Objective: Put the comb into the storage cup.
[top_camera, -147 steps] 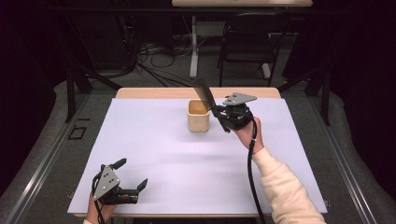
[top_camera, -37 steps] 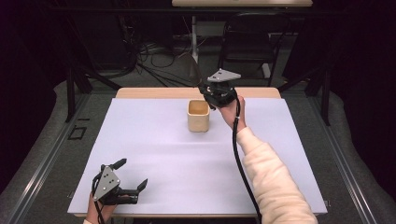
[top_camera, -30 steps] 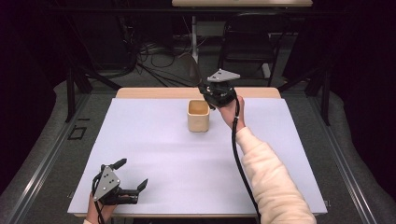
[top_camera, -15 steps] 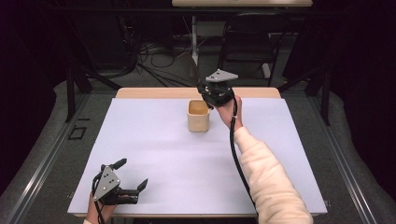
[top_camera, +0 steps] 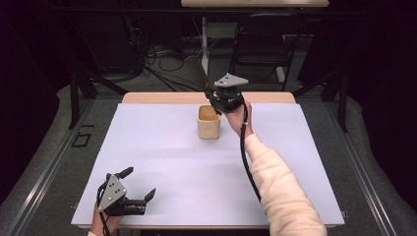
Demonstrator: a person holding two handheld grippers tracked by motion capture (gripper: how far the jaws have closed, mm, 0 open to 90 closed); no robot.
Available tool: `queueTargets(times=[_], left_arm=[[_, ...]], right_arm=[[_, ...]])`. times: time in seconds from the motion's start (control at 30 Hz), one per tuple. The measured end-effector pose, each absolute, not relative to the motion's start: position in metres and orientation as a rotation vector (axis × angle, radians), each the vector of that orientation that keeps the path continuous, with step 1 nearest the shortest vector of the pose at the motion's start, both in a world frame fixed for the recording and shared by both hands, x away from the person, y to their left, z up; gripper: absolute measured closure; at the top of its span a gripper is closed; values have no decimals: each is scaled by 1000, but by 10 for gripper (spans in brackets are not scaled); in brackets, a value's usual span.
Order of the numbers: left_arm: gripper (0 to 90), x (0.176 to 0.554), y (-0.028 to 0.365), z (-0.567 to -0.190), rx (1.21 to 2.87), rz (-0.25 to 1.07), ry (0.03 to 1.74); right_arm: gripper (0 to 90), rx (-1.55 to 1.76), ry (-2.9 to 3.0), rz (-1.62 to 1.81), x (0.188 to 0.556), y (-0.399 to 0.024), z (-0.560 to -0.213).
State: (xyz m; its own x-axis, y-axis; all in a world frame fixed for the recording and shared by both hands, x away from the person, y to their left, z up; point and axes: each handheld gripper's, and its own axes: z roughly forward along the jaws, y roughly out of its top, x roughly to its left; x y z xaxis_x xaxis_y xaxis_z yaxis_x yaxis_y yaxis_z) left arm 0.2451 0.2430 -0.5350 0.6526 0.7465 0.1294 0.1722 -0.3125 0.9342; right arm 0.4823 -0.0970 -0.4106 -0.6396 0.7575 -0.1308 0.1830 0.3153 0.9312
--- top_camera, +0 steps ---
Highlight black metal stand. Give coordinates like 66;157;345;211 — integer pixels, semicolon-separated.
337;72;349;134
68;68;81;130

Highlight tangle of floor cables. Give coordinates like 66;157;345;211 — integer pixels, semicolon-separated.
131;19;218;93

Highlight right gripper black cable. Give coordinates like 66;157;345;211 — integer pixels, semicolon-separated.
239;100;264;206

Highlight person's left hand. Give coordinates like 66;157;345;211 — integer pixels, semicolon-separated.
89;203;137;236

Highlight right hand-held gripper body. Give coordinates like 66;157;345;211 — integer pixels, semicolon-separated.
208;72;250;115

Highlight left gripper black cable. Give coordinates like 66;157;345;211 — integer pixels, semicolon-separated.
95;180;112;236

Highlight black chair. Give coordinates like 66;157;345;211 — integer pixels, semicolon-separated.
228;12;309;92

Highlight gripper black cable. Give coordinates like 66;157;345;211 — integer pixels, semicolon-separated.
95;180;112;236
239;100;264;206

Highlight wooden table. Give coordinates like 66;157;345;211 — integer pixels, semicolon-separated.
78;91;342;230

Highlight white table mat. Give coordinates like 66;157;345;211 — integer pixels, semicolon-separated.
70;102;346;227

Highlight metal floor rail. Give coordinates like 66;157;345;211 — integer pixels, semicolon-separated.
324;100;398;236
4;97;96;236

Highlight beige square cup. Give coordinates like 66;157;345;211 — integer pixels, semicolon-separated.
196;104;222;141

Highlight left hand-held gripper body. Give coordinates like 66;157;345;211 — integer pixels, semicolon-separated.
96;174;148;217

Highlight white desk leg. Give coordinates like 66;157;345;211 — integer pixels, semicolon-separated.
199;16;210;80

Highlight person's right hand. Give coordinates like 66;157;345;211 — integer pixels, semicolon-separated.
222;99;255;139

